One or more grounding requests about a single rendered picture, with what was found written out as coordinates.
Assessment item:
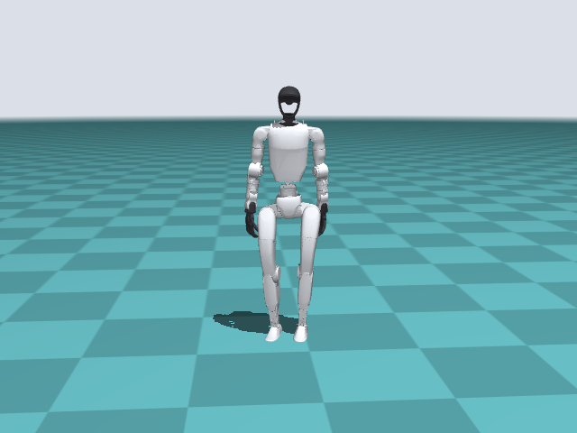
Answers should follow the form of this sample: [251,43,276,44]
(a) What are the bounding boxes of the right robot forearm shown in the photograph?
[244,165,260,210]

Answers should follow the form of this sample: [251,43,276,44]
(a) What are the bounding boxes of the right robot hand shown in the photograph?
[244,202,258,237]

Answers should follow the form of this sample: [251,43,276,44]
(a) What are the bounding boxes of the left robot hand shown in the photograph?
[318,203,328,236]

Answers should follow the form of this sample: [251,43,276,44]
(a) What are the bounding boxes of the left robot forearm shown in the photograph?
[316,167,329,210]

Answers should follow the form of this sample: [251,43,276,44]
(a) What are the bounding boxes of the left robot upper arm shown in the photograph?
[307,126,328,178]

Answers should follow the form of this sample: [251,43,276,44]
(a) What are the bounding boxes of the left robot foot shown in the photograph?
[293,322,307,342]

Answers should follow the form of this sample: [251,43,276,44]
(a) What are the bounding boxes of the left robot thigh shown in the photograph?
[297,202,321,280]

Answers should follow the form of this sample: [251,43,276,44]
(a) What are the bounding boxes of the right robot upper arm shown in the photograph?
[249,125,270,177]

